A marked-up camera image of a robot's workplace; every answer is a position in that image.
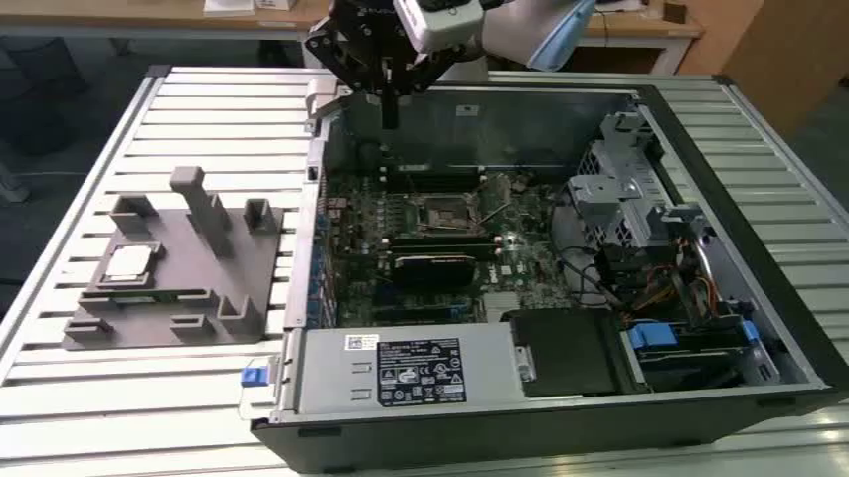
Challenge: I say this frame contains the black RAM stick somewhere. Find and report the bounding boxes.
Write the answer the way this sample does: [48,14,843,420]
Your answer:
[383,162,485,179]
[388,245,497,260]

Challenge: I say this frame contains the silver power supply unit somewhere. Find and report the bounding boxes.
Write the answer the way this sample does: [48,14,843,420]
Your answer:
[291,325,525,414]

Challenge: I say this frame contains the green RAM stick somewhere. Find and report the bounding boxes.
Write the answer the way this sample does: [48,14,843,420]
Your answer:
[98,289,213,303]

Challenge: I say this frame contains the grey furniture foot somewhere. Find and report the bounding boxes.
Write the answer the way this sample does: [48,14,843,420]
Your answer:
[0,163,32,204]

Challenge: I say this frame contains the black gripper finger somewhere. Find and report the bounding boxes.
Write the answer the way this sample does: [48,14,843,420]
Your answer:
[389,43,467,130]
[304,18,392,130]

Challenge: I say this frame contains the grey parts rack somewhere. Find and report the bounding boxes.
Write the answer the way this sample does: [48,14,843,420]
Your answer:
[58,165,288,352]

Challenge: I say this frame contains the wooden cabinet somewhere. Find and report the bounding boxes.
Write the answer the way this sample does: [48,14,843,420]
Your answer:
[679,0,849,145]

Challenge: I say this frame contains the orange yellow wire bundle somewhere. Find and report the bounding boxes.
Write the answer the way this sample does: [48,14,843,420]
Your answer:
[622,237,723,322]

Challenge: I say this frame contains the green motherboard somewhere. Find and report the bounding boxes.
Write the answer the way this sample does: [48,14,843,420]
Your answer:
[317,168,578,329]

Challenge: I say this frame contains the black open PC case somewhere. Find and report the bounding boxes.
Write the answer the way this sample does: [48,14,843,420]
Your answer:
[248,77,849,473]

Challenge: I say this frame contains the black mesh trash bin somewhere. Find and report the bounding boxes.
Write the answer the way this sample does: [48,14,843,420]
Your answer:
[0,37,88,155]

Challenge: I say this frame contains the wooden desk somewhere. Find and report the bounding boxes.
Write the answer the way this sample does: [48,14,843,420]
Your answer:
[0,0,706,76]

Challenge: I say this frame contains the hard disk in blue carrier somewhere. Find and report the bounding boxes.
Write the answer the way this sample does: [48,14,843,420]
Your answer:
[622,320,763,394]

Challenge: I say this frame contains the CPU socket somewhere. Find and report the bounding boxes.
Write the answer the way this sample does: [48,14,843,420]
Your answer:
[411,193,480,235]

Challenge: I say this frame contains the white paper box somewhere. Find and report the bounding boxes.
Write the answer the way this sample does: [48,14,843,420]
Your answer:
[201,0,257,19]

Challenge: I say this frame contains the metal drive cage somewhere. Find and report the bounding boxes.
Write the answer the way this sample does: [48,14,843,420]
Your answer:
[566,111,668,249]

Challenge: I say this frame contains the silver chipset heat sink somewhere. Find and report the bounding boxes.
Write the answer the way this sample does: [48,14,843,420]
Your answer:
[485,292,520,322]

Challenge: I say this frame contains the black graphics card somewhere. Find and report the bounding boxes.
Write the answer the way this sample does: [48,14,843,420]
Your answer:
[389,253,476,292]

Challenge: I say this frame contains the silver CPU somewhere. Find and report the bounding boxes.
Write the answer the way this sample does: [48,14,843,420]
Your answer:
[104,244,161,280]

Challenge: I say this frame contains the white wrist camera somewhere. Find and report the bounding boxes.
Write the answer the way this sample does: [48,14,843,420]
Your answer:
[392,0,485,55]

